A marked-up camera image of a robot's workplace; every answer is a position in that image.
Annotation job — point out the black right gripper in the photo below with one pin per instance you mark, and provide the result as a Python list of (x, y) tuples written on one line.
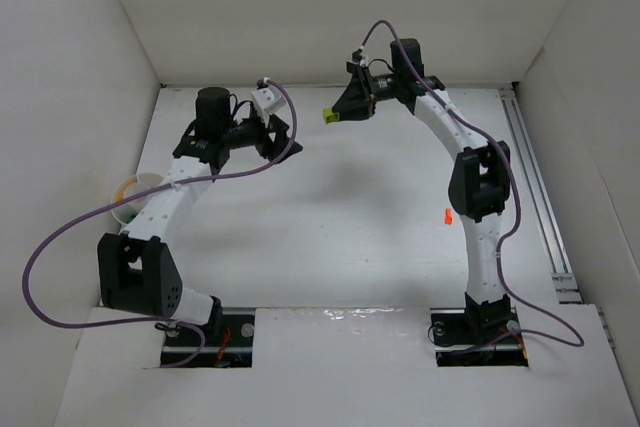
[(364, 94)]

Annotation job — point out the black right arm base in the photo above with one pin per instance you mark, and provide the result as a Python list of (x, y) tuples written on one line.
[(456, 345)]

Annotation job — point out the yellow long lego brick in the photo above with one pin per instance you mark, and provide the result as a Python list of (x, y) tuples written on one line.
[(124, 189)]

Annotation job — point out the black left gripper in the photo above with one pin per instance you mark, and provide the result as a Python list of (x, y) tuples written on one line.
[(273, 135)]

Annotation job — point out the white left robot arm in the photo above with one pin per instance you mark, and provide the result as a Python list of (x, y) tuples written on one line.
[(137, 272)]

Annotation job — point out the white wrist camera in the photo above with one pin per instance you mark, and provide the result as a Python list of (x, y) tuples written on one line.
[(267, 102), (358, 60)]

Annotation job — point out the aluminium rail at table edge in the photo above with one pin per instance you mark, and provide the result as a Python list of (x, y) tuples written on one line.
[(563, 279)]

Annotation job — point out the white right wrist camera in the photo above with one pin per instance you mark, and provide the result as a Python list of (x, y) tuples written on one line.
[(358, 60)]

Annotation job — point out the lime green lego brick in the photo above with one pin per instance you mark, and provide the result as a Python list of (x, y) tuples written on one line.
[(330, 116)]

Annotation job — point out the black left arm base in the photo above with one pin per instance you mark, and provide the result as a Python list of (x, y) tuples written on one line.
[(231, 348)]

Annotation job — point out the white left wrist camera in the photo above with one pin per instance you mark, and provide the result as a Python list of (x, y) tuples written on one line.
[(267, 102)]

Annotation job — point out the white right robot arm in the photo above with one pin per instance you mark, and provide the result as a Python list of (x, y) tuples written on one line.
[(478, 188)]

